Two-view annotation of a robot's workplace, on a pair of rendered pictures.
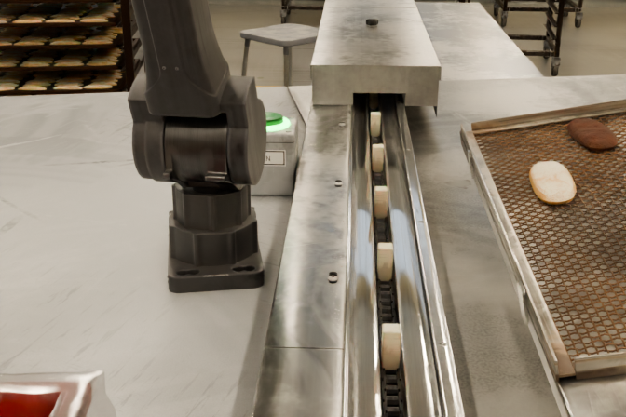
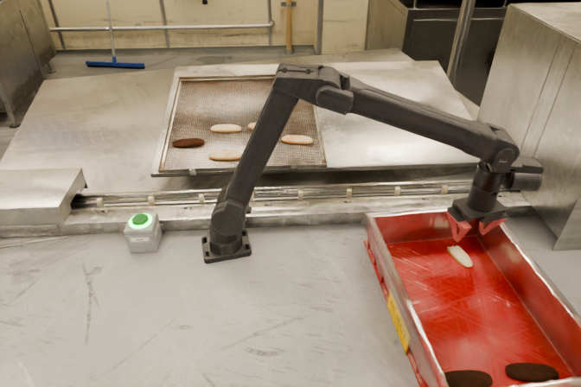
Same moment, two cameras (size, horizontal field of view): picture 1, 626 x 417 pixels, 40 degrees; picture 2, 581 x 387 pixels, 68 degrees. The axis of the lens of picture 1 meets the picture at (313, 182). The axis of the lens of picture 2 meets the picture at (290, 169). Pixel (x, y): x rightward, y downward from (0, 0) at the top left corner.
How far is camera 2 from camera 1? 1.21 m
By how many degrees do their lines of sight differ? 84
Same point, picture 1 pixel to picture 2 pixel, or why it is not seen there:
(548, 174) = (224, 154)
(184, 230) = (238, 238)
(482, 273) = not seen: hidden behind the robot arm
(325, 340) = (303, 204)
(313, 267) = (262, 209)
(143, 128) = (241, 215)
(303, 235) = not seen: hidden behind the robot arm
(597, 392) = (330, 162)
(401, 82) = (77, 185)
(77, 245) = (208, 293)
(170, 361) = (295, 246)
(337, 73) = (64, 201)
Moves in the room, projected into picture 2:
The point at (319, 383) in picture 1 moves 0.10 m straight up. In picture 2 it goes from (323, 204) to (325, 174)
